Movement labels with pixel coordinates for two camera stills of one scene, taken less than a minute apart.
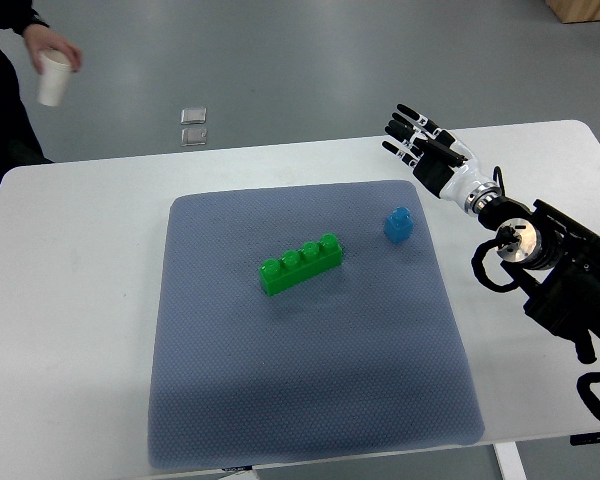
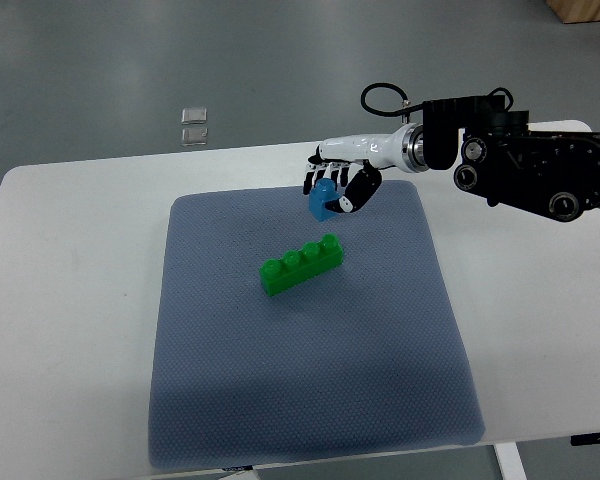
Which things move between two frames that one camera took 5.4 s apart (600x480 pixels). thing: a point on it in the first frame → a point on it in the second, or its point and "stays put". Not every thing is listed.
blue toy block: (399, 225) → (323, 192)
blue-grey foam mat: (366, 358) stays put
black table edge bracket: (598, 437) stays put
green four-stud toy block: (295, 267) stays put
